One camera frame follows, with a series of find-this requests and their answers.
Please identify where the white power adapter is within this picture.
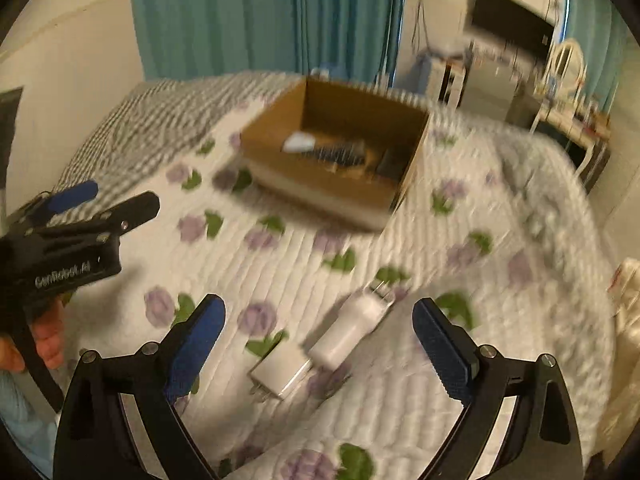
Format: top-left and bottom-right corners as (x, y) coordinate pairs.
(248, 341), (311, 401)

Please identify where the light blue earbuds case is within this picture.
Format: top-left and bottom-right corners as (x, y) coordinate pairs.
(281, 131), (316, 154)

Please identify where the white cylindrical plug device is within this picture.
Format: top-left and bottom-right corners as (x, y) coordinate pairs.
(307, 281), (396, 372)

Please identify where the black remote control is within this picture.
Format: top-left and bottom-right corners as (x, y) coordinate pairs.
(303, 143), (366, 168)

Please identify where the person left hand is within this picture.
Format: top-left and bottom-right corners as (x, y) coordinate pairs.
(0, 296), (64, 372)

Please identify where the grey checked blanket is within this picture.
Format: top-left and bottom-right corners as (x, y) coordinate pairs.
(54, 70), (302, 223)

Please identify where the floral quilted bedspread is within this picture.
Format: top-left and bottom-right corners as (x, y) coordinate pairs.
(67, 99), (614, 479)

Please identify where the open cardboard box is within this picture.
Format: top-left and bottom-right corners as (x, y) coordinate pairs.
(240, 77), (430, 232)

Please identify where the teal curtain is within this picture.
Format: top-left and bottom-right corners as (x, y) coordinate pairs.
(132, 0), (404, 82)

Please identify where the white dressing table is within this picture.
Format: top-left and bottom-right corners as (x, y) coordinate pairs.
(506, 87), (611, 193)

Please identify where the grey mini fridge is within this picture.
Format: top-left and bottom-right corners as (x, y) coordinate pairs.
(460, 58), (521, 122)

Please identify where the black wall television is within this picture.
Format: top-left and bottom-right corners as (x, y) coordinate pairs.
(471, 0), (554, 61)

